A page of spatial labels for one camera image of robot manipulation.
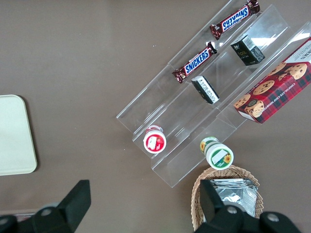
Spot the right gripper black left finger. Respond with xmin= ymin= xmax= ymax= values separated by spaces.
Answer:
xmin=17 ymin=179 xmax=92 ymax=233

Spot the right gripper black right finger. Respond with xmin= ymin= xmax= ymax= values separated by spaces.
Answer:
xmin=197 ymin=179 xmax=261 ymax=233

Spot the light wicker basket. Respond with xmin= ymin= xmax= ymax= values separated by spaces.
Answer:
xmin=191 ymin=165 xmax=264 ymax=233

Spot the beige plastic tray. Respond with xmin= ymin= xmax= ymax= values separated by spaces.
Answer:
xmin=0 ymin=94 xmax=38 ymax=177

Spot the green lid yogurt cup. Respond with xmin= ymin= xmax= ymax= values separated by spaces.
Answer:
xmin=199 ymin=136 xmax=235 ymax=170

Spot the red lid yogurt cup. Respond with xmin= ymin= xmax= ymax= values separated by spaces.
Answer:
xmin=142 ymin=124 xmax=168 ymax=154

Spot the clear acrylic stepped stand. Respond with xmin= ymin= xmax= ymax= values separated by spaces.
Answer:
xmin=116 ymin=4 xmax=311 ymax=189

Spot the small black carton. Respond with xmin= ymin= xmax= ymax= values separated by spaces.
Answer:
xmin=229 ymin=34 xmax=266 ymax=67
xmin=190 ymin=75 xmax=221 ymax=105

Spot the red chocolate chip cookie box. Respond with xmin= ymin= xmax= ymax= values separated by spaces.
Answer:
xmin=233 ymin=36 xmax=311 ymax=125

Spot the Snickers chocolate bar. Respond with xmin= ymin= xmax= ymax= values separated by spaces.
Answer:
xmin=209 ymin=0 xmax=261 ymax=41
xmin=172 ymin=41 xmax=218 ymax=84

